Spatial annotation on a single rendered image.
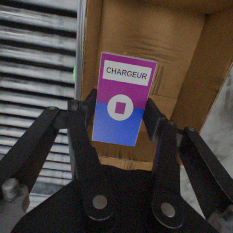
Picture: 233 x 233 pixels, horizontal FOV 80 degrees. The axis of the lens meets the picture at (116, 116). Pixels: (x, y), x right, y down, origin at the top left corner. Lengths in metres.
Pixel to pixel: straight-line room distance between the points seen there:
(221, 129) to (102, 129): 1.77
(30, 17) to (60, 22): 0.11
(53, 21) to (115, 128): 0.51
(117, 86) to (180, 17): 0.34
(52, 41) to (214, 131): 1.73
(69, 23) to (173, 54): 0.38
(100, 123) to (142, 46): 0.30
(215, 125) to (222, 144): 0.29
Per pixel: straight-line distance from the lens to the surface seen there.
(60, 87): 0.67
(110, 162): 0.63
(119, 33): 0.46
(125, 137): 0.22
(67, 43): 0.62
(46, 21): 0.65
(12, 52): 0.72
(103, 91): 0.19
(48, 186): 1.05
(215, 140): 1.98
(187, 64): 0.50
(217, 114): 1.81
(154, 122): 0.16
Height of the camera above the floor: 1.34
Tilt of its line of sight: 65 degrees down
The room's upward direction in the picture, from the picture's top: 178 degrees counter-clockwise
